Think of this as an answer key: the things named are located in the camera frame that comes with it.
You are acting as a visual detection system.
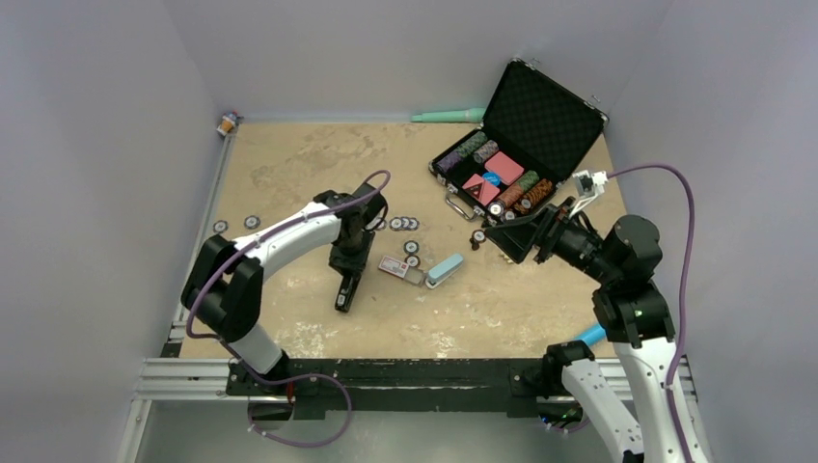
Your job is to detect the light blue stapler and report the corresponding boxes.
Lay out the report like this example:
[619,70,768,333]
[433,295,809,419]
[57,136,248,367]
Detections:
[425,253,464,289]

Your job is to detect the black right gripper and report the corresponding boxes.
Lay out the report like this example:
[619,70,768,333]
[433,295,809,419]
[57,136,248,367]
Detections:
[484,195,618,283]

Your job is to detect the poker chip near box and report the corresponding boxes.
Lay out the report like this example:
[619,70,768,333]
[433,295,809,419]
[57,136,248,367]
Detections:
[405,255,421,267]

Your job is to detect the aluminium frame rail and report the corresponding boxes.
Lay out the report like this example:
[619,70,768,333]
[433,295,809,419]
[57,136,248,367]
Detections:
[118,134,697,463]

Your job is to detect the pink card deck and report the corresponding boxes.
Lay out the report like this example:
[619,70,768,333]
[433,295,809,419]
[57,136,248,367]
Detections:
[484,151,525,185]

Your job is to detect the poker chip above box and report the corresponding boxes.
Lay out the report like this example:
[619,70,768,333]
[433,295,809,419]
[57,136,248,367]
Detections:
[403,240,420,256]

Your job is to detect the black poker chip case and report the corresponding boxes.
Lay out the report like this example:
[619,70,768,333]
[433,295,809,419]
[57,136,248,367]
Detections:
[428,58,609,223]

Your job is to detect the poker chip far left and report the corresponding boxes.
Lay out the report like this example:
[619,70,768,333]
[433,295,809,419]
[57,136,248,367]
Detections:
[212,220,229,233]

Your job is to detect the poker chip row right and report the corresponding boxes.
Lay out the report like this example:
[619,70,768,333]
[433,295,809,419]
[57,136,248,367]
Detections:
[376,216,420,232]

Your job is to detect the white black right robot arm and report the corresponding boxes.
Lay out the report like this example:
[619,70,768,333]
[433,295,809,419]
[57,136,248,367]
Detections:
[483,200,708,462]

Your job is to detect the mint green tube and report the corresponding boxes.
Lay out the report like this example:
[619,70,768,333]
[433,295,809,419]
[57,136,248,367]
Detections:
[411,108,486,123]

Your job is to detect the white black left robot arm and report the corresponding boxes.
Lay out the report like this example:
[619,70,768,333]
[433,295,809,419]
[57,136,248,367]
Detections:
[180,182,388,395]

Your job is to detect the blue pen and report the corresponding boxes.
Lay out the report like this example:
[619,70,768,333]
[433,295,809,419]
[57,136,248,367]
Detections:
[576,323,606,346]

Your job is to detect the blue dealer button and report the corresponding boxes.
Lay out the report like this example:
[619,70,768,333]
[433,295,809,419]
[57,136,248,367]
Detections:
[481,172,502,187]

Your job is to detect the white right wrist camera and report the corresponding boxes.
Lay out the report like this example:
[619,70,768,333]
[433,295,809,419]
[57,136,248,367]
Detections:
[569,170,608,218]

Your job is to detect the black stapler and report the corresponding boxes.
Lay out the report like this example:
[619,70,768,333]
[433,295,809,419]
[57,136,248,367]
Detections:
[334,272,362,313]

